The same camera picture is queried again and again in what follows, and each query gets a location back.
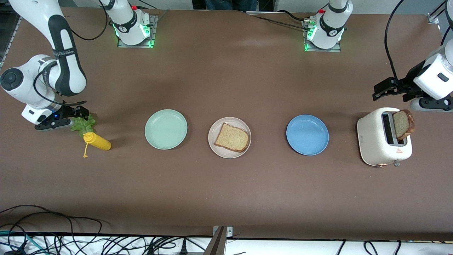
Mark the green lettuce leaf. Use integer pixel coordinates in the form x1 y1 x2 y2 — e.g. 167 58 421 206
70 113 97 137

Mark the brown bread slice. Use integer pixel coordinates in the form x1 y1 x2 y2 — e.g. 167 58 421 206
214 123 249 153
392 109 415 141

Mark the mint green plate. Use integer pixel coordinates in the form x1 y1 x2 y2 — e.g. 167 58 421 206
144 109 188 150

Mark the blue plate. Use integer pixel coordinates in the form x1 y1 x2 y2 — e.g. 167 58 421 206
286 114 329 156

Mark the beige plate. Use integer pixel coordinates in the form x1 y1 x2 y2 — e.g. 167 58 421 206
208 117 252 159

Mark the yellow squeeze bottle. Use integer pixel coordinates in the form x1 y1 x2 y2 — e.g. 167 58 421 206
83 132 112 158

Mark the white toaster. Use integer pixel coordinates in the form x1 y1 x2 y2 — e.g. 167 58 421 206
357 107 413 168

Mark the person in dark trousers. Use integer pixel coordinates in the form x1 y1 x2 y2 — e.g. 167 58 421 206
193 0 275 12

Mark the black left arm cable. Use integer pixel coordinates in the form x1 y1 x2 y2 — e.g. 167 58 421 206
384 0 406 82

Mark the aluminium frame rail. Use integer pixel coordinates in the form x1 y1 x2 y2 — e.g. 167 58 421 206
0 14 23 69
426 11 446 24

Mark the long thin black cable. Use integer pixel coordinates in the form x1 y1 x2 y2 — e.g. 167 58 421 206
0 205 74 243
0 212 104 234

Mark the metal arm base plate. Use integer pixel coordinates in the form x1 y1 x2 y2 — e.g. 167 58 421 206
117 15 159 49
302 19 342 53

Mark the black braided base cable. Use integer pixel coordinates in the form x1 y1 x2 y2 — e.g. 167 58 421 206
246 10 312 30

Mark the teal cable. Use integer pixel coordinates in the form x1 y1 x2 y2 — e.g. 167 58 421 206
0 230 48 255

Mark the grey metal bracket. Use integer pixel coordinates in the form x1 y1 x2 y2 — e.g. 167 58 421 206
203 226 234 255

